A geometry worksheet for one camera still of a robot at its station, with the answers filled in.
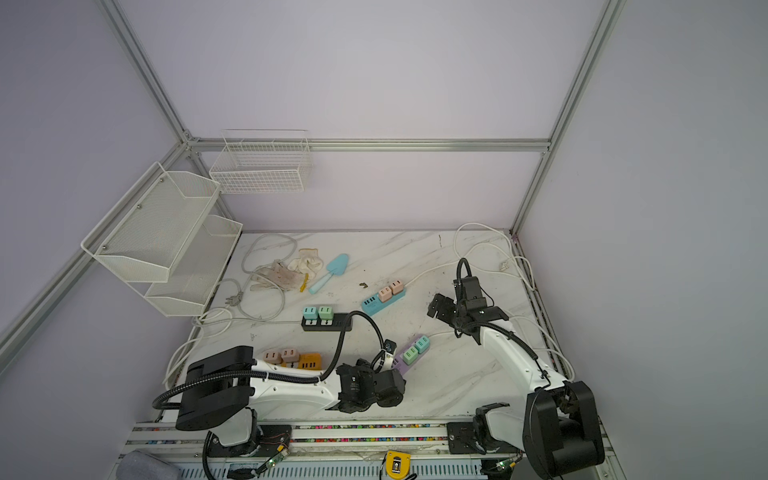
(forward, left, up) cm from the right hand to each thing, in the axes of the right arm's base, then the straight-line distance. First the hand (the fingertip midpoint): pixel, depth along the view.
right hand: (439, 309), depth 87 cm
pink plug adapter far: (+10, +13, -3) cm, 16 cm away
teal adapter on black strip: (+1, +39, -3) cm, 40 cm away
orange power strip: (-13, +38, -7) cm, 41 cm away
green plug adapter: (-13, +9, -3) cm, 16 cm away
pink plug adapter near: (+7, +16, -3) cm, 18 cm away
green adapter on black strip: (0, +34, -3) cm, 35 cm away
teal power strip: (+6, +21, -7) cm, 22 cm away
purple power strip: (-14, +12, -7) cm, 19 cm away
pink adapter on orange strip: (-14, +42, -2) cm, 44 cm away
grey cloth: (-39, +71, -5) cm, 81 cm away
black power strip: (-1, +34, -7) cm, 35 cm away
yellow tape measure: (-37, +12, -8) cm, 40 cm away
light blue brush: (+24, +36, -10) cm, 44 cm away
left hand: (-17, +16, -8) cm, 24 cm away
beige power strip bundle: (+18, +52, -8) cm, 56 cm away
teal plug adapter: (-10, +5, -3) cm, 11 cm away
